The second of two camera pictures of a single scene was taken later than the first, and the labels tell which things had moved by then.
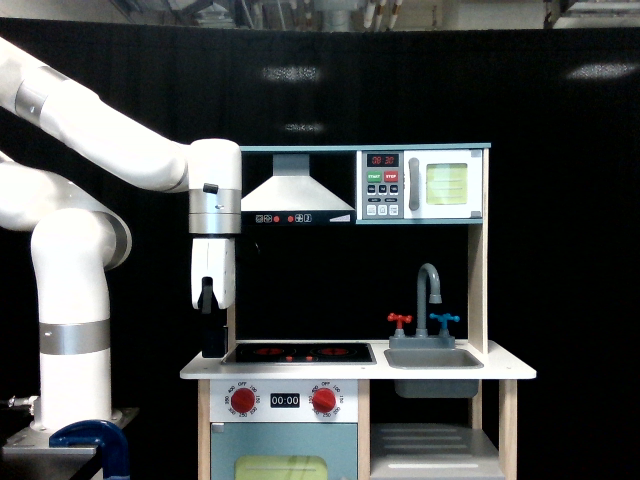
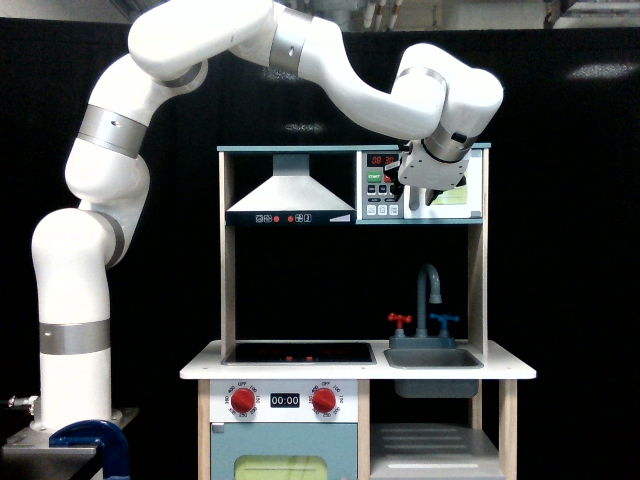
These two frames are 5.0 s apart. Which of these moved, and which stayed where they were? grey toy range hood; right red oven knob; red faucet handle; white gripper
Moved: white gripper
Stayed: right red oven knob; red faucet handle; grey toy range hood
